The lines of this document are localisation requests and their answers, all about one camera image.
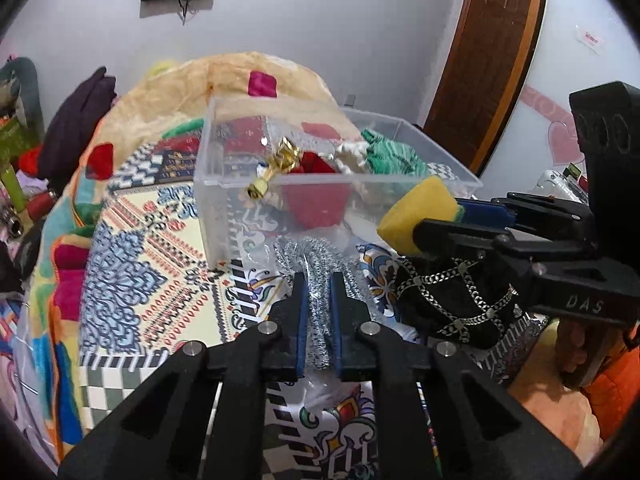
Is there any green box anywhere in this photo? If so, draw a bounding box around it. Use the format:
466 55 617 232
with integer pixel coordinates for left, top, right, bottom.
0 114 37 163

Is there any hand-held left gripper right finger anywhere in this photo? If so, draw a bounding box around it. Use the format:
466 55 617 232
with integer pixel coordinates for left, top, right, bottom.
330 271 587 480

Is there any black bag with chains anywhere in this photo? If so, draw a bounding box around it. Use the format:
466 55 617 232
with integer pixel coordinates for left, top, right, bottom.
392 255 526 351

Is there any silver tinsel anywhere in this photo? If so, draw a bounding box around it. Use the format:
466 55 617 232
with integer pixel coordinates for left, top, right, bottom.
274 235 361 371

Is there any white cloth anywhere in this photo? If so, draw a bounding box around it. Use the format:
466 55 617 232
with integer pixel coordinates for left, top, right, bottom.
334 141 372 175

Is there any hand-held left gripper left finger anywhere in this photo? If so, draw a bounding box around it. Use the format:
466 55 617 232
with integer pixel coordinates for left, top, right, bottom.
57 271 308 480

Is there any white wall label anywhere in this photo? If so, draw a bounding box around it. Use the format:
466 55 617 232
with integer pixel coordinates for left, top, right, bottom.
575 24 607 54

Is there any tan soft cushion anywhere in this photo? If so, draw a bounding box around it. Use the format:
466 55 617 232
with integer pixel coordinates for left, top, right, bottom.
506 366 603 461

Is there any gold trophy ornament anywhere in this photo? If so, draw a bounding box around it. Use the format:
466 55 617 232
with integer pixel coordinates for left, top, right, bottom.
245 136 303 201

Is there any red cloth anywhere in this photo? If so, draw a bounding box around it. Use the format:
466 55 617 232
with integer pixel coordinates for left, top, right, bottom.
282 151 352 229

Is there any clear plastic box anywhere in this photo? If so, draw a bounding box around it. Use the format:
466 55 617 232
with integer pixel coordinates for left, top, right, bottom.
194 97 483 268

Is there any person's right hand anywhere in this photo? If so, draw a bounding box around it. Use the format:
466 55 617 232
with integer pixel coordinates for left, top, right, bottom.
554 316 603 388

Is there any beige plush blanket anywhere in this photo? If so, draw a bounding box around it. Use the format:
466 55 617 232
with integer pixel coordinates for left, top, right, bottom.
70 51 351 196

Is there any patterned printed blanket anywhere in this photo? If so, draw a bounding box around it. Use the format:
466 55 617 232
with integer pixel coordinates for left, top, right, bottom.
80 135 546 480

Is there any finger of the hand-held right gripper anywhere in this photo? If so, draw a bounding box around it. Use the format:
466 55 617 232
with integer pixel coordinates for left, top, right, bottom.
456 191 597 233
412 217 601 286

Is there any green striped cloth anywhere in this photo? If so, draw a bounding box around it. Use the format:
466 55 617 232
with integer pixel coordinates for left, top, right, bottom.
361 128 432 177

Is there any green bottle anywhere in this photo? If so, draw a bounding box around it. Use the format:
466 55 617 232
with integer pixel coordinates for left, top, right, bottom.
1 164 28 213

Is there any dark purple cloth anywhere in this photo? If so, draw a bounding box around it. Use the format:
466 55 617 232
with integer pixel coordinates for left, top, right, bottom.
37 66 118 181

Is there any pink heart wall sticker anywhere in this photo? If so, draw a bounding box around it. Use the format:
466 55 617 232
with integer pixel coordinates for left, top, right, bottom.
546 119 587 167

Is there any brown wooden door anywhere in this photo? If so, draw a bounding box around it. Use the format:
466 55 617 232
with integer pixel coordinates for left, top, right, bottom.
422 0 550 173

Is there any yellow sponge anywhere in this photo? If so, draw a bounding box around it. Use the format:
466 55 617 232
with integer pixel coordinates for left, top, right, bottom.
376 176 467 255

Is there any colourful patchwork blanket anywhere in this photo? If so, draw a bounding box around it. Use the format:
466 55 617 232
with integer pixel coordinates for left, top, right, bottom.
27 175 108 461

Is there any white appliance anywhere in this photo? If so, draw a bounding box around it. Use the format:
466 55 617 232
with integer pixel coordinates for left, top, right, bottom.
531 164 592 205

